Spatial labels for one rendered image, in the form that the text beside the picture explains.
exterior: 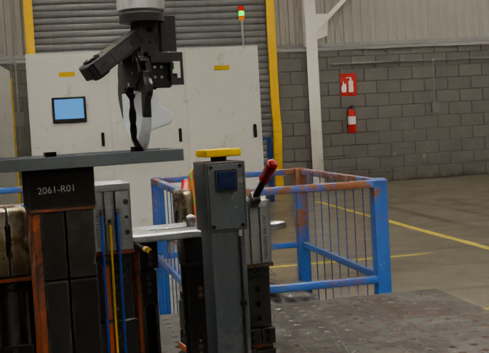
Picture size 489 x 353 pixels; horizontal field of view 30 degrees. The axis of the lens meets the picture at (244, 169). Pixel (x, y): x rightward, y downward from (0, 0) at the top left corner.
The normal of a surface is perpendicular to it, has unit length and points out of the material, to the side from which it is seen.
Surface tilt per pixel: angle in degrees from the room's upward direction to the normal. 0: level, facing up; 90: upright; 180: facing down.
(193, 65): 90
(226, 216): 90
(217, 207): 90
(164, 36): 90
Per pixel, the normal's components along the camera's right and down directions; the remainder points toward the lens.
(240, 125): 0.21, 0.04
